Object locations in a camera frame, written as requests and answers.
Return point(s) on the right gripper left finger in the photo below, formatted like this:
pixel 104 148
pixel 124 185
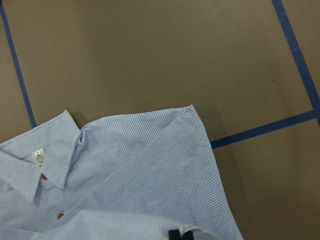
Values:
pixel 174 234

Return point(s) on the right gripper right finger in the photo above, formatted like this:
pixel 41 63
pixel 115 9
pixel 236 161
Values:
pixel 188 235

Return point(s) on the blue striped button shirt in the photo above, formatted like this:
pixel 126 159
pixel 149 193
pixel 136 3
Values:
pixel 137 175

